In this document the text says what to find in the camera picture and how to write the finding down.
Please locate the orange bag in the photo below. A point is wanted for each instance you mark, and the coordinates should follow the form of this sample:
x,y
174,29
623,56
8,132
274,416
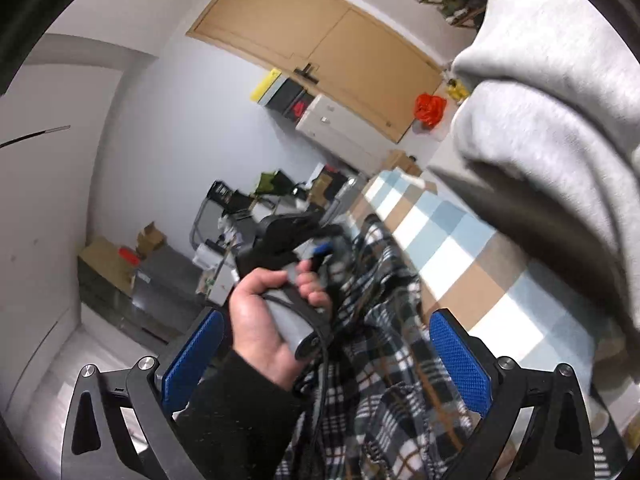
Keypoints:
x,y
429,110

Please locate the open cardboard box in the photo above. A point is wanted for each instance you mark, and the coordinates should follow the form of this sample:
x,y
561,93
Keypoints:
x,y
149,239

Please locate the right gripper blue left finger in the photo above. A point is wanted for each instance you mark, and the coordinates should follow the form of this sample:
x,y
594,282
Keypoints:
x,y
120,424

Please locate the checked bed sheet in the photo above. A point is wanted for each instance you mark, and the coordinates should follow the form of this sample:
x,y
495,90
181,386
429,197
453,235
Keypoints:
x,y
514,303

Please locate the black sleeved left forearm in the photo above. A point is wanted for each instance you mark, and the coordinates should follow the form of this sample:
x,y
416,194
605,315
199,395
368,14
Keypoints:
x,y
238,424

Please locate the brown wooden door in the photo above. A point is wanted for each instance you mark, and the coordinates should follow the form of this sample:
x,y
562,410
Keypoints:
x,y
330,47

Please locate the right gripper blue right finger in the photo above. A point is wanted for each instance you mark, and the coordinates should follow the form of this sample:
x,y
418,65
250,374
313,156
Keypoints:
x,y
557,441

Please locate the black white plaid garment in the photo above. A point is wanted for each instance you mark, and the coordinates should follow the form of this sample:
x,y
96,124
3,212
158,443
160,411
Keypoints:
x,y
380,404

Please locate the cluttered white boxes stack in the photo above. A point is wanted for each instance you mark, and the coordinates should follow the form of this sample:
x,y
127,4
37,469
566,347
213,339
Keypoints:
x,y
227,218

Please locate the grey sweatshirt garment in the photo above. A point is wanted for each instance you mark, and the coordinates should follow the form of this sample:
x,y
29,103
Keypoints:
x,y
546,149

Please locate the dark grey low cabinet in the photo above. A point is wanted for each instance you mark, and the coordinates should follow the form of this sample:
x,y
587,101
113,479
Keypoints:
x,y
152,303

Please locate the person's left hand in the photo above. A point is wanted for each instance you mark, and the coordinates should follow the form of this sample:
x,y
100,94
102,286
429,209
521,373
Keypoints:
x,y
256,338

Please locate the yellow black box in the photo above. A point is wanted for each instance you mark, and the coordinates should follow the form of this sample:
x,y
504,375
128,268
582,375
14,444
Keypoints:
x,y
282,95

